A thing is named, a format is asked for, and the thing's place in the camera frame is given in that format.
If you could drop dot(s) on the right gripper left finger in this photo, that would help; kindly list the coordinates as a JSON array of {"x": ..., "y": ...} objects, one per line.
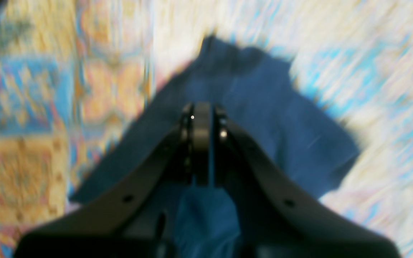
[{"x": 133, "y": 220}]

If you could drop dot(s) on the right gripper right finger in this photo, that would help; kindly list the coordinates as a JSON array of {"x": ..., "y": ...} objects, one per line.
[{"x": 277, "y": 218}]

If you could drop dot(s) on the dark navy t-shirt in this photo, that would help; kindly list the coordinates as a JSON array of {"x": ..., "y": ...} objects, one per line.
[{"x": 256, "y": 92}]

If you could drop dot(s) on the patterned tile tablecloth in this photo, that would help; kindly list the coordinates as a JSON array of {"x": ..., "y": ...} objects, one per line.
[{"x": 81, "y": 70}]

